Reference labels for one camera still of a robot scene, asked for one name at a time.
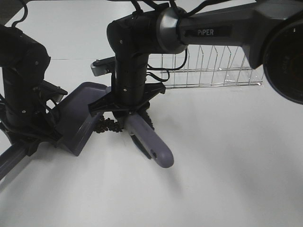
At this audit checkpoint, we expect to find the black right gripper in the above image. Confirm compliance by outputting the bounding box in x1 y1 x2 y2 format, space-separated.
88 70 166 116

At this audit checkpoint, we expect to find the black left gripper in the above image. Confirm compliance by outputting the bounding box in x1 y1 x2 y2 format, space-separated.
0 82 62 143

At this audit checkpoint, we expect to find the pile of coffee beans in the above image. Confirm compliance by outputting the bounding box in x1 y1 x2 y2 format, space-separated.
94 115 122 133

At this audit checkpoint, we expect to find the purple plastic dustpan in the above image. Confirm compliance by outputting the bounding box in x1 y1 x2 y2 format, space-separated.
0 82 108 179

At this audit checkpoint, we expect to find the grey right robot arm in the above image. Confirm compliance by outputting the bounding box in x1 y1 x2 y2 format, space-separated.
88 0 303 115

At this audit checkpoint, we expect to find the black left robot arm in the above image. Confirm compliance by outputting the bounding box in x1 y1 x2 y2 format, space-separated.
0 25 68 156

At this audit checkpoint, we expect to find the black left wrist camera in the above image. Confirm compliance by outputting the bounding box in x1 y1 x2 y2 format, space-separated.
39 80 68 103

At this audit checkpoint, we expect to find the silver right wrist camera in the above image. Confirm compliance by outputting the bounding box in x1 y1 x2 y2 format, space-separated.
90 57 116 77

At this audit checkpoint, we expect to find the chrome wire dish rack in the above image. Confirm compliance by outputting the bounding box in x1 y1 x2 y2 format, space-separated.
149 45 264 88

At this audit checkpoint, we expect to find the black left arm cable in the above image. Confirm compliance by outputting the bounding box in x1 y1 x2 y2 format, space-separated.
10 0 29 29

